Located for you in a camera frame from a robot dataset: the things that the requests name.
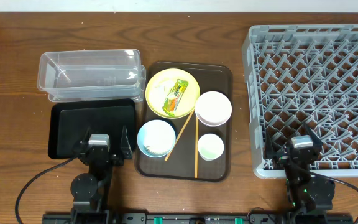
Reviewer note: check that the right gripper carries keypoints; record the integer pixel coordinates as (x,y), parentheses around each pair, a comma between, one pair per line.
(281,157)

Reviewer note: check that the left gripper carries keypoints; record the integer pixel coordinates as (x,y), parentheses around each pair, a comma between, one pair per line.
(79,150)

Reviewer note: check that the light blue bowl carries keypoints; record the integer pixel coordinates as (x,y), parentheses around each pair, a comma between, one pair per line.
(156,138)

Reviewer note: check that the white green cup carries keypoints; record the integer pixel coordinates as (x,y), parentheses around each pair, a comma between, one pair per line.
(210,147)

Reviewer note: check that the white tissue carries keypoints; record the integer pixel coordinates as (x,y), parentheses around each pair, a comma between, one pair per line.
(163,87)

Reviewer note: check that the green snack wrapper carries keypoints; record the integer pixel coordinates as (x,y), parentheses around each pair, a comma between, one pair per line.
(174,96)

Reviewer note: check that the pink white bowl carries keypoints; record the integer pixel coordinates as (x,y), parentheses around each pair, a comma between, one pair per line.
(213,108)

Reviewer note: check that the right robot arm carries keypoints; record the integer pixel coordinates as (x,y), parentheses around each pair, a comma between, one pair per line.
(310,195)

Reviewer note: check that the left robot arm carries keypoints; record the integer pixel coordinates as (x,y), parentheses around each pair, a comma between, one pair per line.
(90,190)

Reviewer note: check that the grey dishwasher rack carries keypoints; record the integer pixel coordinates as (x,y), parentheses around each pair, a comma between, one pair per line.
(303,74)

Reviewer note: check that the black tray bin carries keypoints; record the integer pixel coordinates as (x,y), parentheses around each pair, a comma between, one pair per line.
(71,121)

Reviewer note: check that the clear plastic bin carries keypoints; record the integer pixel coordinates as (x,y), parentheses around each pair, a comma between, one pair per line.
(92,75)

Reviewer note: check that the dark brown serving tray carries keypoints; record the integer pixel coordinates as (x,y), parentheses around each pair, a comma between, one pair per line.
(181,163)

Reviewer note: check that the yellow plate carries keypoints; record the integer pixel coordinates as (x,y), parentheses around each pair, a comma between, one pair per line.
(188,100)

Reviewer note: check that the wooden chopstick left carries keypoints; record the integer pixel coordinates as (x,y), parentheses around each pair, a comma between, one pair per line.
(179,134)

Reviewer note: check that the wooden chopstick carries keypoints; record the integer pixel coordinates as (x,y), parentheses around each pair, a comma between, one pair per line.
(179,134)
(196,147)

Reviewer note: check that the wooden chopstick right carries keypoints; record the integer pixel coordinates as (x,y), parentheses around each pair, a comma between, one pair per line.
(196,147)

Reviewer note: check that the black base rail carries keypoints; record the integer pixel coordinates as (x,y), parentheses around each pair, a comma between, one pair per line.
(141,218)

